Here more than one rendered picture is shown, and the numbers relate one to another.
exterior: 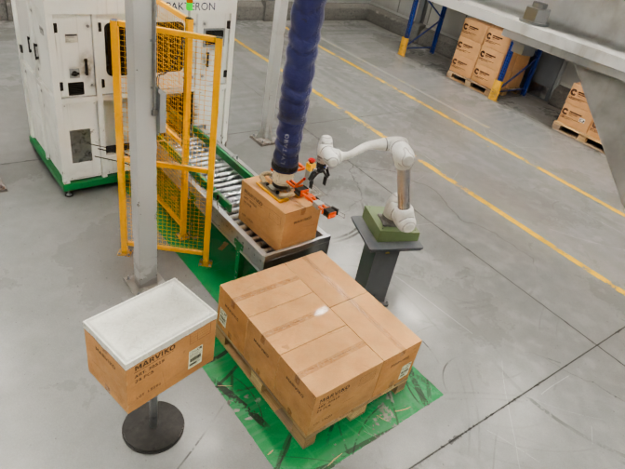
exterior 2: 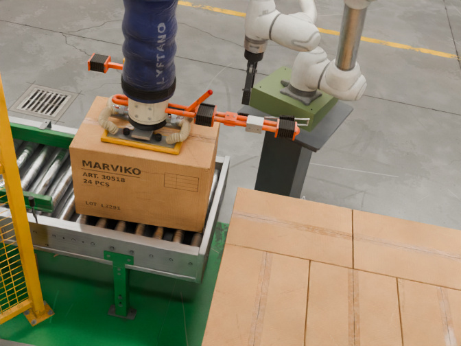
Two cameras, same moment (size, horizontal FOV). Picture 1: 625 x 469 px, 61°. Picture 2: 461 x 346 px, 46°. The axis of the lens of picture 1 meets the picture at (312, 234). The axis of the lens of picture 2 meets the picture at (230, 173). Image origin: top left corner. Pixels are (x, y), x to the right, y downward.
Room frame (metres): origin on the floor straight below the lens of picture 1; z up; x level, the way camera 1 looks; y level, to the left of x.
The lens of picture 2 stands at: (2.22, 1.33, 2.42)
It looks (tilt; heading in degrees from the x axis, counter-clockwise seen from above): 41 degrees down; 318
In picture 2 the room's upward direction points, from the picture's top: 9 degrees clockwise
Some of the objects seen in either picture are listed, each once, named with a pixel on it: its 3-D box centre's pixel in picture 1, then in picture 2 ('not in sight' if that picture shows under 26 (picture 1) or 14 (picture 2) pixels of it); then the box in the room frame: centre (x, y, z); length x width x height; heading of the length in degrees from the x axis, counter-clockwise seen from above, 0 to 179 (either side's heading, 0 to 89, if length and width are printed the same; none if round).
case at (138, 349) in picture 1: (152, 341); not in sight; (2.12, 0.79, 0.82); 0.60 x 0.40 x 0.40; 145
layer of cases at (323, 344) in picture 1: (314, 330); (342, 312); (2.95, -0.16, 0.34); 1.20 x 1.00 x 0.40; 44
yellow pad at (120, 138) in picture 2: (272, 189); (142, 136); (3.84, 0.40, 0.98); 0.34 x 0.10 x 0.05; 45
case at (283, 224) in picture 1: (278, 210); (149, 163); (3.90, 0.33, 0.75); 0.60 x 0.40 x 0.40; 47
